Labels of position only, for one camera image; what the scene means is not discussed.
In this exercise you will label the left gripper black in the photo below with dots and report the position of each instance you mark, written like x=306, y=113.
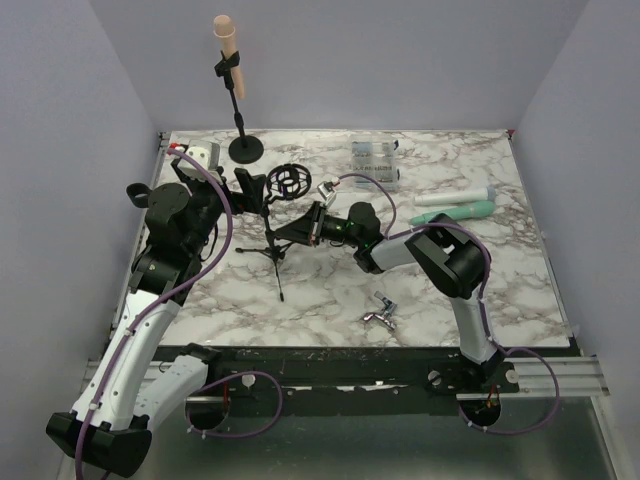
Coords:
x=253, y=187

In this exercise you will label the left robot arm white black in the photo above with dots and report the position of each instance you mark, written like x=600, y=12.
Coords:
x=112, y=423

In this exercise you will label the chrome faucet tap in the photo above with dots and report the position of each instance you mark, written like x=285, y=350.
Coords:
x=385, y=314

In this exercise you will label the white microphone grey mesh head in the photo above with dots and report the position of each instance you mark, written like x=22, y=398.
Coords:
x=456, y=197

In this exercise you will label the peach microphone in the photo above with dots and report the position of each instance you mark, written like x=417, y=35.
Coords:
x=224, y=30

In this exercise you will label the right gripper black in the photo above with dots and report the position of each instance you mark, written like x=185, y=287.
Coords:
x=306, y=230

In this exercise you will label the black tall round-base stand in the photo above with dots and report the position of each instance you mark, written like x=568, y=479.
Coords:
x=244, y=149

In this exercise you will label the clear plastic screw box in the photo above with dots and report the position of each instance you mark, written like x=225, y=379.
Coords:
x=374, y=155

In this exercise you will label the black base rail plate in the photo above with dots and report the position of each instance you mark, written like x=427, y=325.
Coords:
x=254, y=382

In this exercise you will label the green microphone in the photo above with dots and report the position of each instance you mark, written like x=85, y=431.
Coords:
x=479, y=209

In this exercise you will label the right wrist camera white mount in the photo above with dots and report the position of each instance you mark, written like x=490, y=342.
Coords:
x=328, y=191

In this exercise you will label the aluminium frame rail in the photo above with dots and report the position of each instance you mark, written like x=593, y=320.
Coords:
x=575, y=377

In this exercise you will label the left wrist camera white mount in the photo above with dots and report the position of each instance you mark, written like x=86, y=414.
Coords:
x=204, y=153

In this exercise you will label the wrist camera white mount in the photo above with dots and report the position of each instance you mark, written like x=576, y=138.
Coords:
x=328, y=191
x=204, y=153

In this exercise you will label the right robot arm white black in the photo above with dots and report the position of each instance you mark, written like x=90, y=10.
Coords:
x=455, y=262

